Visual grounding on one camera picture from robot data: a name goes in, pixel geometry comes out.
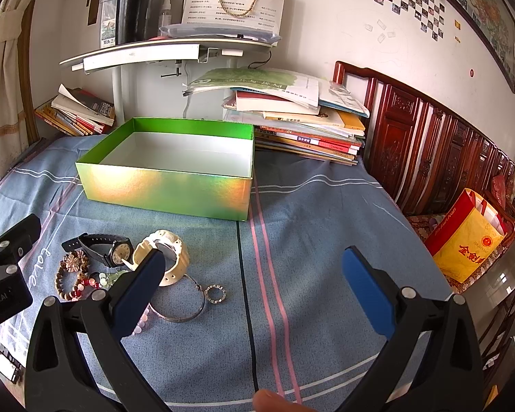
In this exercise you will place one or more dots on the white paper gift bag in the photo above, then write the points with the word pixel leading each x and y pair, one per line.
pixel 236 0

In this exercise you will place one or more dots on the white desk shelf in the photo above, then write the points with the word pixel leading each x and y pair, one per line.
pixel 199 49

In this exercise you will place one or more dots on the blue striped bed sheet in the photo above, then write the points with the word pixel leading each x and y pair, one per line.
pixel 279 314

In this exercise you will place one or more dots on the red yellow shopping bag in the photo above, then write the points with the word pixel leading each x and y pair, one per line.
pixel 471 230

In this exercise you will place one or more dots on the right hand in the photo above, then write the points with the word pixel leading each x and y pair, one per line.
pixel 269 401

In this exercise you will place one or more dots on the framed floral painting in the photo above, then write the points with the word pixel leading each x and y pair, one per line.
pixel 494 24

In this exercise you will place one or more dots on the black tumbler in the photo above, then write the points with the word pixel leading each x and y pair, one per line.
pixel 137 20

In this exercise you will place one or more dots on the large book stack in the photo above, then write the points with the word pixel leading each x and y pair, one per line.
pixel 289 111

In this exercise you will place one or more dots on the red wooden headboard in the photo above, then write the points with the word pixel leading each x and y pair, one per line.
pixel 424 154

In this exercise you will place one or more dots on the black wrist watch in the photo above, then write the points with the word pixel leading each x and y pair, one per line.
pixel 109 249

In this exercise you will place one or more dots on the small book stack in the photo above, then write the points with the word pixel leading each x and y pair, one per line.
pixel 78 113

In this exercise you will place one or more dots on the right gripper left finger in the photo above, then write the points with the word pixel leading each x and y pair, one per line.
pixel 58 377

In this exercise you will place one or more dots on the silver bangle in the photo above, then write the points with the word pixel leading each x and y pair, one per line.
pixel 180 302

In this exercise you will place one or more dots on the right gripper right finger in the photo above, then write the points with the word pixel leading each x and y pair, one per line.
pixel 449 377

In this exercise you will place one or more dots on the beige curtain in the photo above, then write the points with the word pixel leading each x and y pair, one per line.
pixel 13 134

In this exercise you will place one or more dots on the green holographic open box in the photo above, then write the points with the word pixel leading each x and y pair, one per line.
pixel 201 168

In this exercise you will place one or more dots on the cream white sport watch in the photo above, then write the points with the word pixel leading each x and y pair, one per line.
pixel 172 247

